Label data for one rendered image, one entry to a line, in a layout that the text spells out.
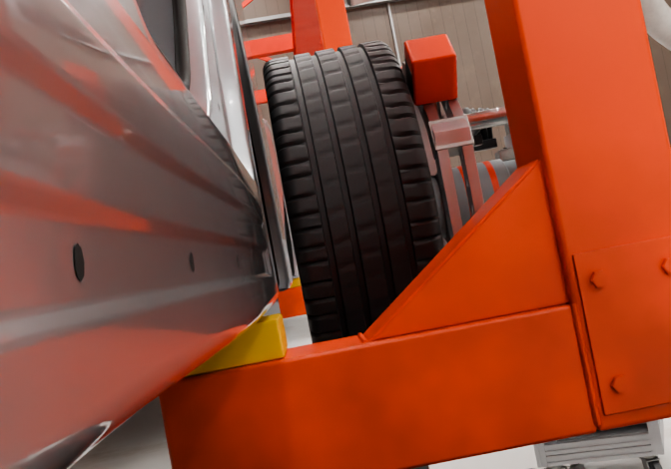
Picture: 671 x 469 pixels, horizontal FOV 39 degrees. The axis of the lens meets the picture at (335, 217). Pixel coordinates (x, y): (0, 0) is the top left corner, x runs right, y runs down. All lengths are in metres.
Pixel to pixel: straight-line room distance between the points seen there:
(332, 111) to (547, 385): 0.60
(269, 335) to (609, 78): 0.53
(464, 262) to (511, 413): 0.19
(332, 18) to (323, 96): 3.97
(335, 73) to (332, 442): 0.68
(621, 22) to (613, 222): 0.25
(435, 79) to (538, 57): 0.40
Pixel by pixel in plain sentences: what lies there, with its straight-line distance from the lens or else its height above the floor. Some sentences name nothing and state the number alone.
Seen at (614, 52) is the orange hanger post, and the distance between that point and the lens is 1.26.
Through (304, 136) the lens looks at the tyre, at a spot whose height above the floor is 0.99.
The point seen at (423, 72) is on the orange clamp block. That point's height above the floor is 1.06.
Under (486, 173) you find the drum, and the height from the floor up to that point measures 0.89.
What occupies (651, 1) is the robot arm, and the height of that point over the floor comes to 1.15.
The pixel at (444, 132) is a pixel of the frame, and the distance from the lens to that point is 1.57.
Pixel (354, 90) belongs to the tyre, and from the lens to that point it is 1.58.
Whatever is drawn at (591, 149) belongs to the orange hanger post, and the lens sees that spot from 1.23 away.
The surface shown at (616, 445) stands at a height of 0.13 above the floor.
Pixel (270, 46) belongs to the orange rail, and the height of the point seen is 3.30.
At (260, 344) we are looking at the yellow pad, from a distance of 1.18.
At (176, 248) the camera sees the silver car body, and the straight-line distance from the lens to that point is 0.48.
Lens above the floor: 0.79
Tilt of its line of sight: 3 degrees up
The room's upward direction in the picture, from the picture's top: 11 degrees counter-clockwise
